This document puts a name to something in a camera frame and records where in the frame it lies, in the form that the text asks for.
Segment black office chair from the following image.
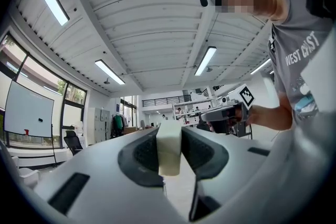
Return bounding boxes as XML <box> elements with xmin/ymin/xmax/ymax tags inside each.
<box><xmin>63</xmin><ymin>130</ymin><xmax>84</xmax><ymax>157</ymax></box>

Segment grey lockers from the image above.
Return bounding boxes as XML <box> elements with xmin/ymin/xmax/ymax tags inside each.
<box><xmin>88</xmin><ymin>107</ymin><xmax>111</xmax><ymax>145</ymax></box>

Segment large black-framed window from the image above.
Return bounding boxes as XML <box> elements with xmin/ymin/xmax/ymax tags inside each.
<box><xmin>0</xmin><ymin>33</ymin><xmax>88</xmax><ymax>145</ymax></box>

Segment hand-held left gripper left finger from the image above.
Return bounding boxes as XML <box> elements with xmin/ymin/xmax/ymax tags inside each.
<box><xmin>34</xmin><ymin>127</ymin><xmax>184</xmax><ymax>224</ymax></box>

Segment white foam block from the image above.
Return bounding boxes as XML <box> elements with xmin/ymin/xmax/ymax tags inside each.
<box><xmin>156</xmin><ymin>120</ymin><xmax>182</xmax><ymax>177</ymax></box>

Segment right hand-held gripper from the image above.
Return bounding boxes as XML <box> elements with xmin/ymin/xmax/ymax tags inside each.
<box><xmin>201</xmin><ymin>83</ymin><xmax>257</xmax><ymax>137</ymax></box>

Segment person's right forearm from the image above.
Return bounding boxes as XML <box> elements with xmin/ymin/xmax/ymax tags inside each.
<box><xmin>248</xmin><ymin>91</ymin><xmax>293</xmax><ymax>131</ymax></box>

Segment white board on stand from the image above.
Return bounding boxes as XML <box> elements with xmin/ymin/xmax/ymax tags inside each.
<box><xmin>3</xmin><ymin>79</ymin><xmax>57</xmax><ymax>166</ymax></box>

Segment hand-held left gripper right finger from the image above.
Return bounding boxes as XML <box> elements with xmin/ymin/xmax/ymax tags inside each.
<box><xmin>181</xmin><ymin>125</ymin><xmax>275</xmax><ymax>224</ymax></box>

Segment clothes rack with green jacket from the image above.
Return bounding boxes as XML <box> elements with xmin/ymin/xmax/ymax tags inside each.
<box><xmin>111</xmin><ymin>113</ymin><xmax>127</xmax><ymax>137</ymax></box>

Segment person's grey printed t-shirt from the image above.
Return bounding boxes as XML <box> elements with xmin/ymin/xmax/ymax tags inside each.
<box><xmin>267</xmin><ymin>0</ymin><xmax>336</xmax><ymax>216</ymax></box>

